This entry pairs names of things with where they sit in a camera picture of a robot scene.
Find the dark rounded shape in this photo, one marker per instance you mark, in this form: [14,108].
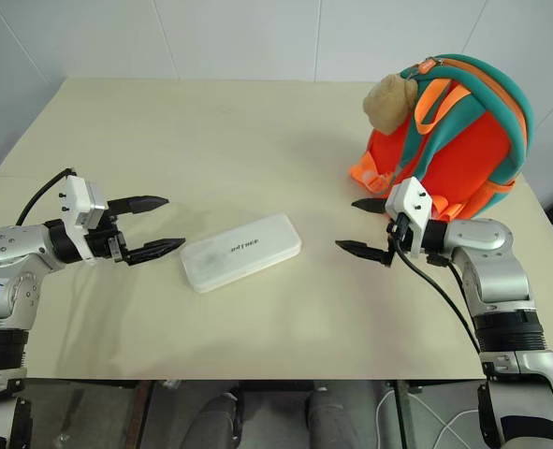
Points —
[217,421]
[339,416]

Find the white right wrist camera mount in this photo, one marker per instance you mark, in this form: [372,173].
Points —
[409,198]

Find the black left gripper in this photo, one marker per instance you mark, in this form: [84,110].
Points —
[104,243]

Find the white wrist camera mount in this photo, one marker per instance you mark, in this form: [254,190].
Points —
[77,196]
[409,198]

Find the white pencil case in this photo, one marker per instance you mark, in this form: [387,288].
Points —
[241,252]

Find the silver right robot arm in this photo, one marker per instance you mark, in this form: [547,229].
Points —
[491,262]

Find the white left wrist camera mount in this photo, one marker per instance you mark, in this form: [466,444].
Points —
[77,196]

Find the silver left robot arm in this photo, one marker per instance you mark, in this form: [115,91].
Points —
[9,248]

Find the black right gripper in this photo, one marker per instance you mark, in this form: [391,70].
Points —
[400,231]

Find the beige plush toy keychain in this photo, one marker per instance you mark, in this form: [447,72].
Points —
[388,103]

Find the dark metal frame bar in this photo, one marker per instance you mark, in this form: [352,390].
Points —
[141,414]

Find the orange and teal backpack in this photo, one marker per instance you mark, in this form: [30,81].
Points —
[468,140]

